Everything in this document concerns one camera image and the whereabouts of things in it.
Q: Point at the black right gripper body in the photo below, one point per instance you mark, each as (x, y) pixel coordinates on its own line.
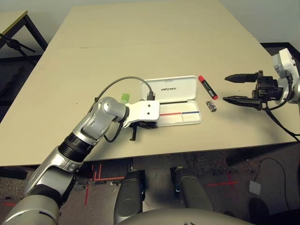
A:
(267, 89)

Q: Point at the black table underframe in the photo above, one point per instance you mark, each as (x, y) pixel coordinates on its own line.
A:
(159, 161)

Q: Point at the black tripod stand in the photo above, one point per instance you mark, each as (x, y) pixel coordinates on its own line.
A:
(15, 44)

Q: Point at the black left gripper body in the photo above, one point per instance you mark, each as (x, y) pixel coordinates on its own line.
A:
(134, 133)

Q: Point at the grey robot left leg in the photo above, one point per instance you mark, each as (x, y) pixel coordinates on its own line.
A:
(130, 192)

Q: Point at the white plastic pencil case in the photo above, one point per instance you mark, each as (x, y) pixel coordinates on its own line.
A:
(180, 91)

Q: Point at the white square floor pad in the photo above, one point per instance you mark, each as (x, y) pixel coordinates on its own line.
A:
(255, 187)

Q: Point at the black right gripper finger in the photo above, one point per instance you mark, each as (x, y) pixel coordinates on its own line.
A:
(243, 100)
(241, 78)

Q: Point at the grey robot leg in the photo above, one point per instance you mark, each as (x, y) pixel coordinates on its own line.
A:
(192, 189)
(130, 192)

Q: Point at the red and black marker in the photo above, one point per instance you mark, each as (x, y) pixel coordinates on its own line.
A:
(207, 87)

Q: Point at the grey robot right leg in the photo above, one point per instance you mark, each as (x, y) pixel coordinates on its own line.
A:
(192, 189)

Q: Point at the side table with black frame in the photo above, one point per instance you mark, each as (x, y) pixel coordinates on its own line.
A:
(32, 28)

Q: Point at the grey robot torso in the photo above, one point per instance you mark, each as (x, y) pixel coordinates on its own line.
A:
(187, 216)

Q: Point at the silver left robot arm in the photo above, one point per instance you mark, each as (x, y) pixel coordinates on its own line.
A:
(105, 114)

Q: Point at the green highlighter pen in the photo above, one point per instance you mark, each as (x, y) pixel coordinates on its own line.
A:
(125, 98)

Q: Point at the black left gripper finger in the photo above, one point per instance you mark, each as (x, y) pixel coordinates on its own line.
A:
(150, 125)

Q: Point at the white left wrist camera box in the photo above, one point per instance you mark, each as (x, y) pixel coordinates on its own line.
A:
(145, 110)

